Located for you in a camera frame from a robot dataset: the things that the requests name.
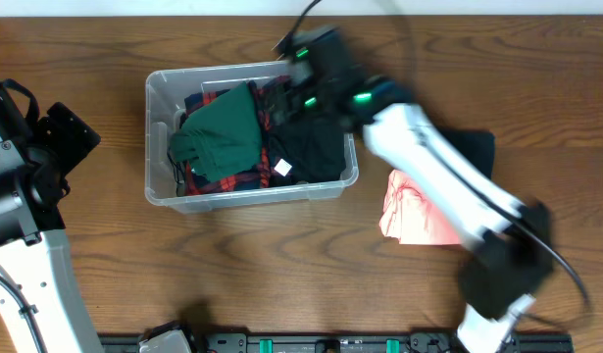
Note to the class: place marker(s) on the dark navy garment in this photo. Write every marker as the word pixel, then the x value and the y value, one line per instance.
pixel 477 146

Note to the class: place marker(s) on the black garment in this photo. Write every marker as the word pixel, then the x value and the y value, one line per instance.
pixel 313 146

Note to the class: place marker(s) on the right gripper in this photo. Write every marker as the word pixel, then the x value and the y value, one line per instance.
pixel 298 90

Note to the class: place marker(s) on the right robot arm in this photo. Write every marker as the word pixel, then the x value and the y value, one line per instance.
pixel 511 257

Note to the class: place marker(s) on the pink garment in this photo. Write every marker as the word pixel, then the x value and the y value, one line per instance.
pixel 411 218

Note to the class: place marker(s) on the dark green garment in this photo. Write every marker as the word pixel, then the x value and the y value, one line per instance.
pixel 221 135

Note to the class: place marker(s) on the clear plastic storage container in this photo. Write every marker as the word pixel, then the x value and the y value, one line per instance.
pixel 165 91

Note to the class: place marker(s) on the red navy plaid shirt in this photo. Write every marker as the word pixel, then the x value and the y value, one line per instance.
pixel 259 175

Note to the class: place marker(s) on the white garment tag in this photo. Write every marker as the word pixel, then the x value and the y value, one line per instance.
pixel 282 168

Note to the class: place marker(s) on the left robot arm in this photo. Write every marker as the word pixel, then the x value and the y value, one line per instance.
pixel 40 303

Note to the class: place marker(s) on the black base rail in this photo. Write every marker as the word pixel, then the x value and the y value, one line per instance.
pixel 176 337

